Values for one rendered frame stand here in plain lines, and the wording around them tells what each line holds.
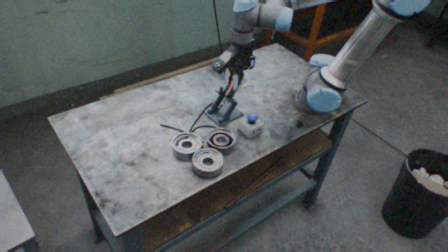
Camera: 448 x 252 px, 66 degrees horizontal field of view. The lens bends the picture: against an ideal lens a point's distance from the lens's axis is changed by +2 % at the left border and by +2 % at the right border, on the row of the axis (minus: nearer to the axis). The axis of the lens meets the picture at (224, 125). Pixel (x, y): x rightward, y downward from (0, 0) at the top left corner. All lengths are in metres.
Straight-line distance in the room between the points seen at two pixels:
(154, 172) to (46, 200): 1.15
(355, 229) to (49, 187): 1.79
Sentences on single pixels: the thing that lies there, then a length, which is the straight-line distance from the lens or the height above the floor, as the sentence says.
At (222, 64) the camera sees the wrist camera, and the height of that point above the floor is 1.05.
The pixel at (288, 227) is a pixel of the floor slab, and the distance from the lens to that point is 2.06.
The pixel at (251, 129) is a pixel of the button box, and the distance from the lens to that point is 1.28.
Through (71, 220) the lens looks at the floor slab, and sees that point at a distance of 2.11.
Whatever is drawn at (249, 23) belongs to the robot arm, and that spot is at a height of 1.20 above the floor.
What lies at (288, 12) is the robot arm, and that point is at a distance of 1.18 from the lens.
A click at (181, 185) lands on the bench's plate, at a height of 0.80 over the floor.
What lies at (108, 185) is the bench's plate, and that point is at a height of 0.80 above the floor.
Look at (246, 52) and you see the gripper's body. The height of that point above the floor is 1.07.
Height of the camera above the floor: 1.69
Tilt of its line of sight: 42 degrees down
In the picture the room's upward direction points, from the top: 6 degrees clockwise
